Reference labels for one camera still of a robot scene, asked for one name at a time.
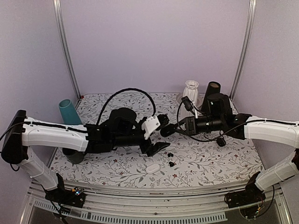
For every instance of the black earbud front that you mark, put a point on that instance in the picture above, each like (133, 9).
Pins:
(171, 164)

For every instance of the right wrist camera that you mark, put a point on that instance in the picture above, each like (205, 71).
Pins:
(190, 108)

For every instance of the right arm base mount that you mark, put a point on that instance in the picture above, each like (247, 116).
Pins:
(251, 194)

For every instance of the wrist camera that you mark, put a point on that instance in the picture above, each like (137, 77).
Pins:
(154, 123)
(190, 108)

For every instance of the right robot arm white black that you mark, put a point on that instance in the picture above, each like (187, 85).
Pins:
(219, 117)

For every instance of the black oval case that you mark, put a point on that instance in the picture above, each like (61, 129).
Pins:
(168, 130)

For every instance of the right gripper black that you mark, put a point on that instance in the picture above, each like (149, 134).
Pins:
(191, 128)

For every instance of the dark grey mug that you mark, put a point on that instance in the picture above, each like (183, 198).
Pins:
(73, 156)

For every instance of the right metal corner post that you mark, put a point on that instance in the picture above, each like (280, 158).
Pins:
(245, 45)

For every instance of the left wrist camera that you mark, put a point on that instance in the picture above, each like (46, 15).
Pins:
(154, 123)

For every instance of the black round earbud case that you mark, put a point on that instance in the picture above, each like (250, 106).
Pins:
(221, 142)

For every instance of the teal cup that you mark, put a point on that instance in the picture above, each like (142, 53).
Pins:
(69, 113)

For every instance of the left metal corner post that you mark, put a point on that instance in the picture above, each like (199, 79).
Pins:
(65, 47)

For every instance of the floral table mat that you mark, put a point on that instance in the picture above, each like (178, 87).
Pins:
(197, 163)

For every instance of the metal corner post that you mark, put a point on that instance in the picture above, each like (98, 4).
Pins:
(65, 47)
(245, 45)

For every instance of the black cylinder tube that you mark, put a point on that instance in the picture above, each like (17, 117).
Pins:
(212, 88)

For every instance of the white earbud case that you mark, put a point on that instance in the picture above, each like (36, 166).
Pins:
(153, 168)

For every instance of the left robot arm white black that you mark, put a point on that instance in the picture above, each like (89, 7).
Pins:
(120, 130)

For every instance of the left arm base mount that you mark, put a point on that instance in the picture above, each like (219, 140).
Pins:
(66, 197)

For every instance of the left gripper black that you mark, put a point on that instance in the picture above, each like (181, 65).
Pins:
(146, 149)

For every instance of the white ribbed vase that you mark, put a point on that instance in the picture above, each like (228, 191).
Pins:
(191, 91)

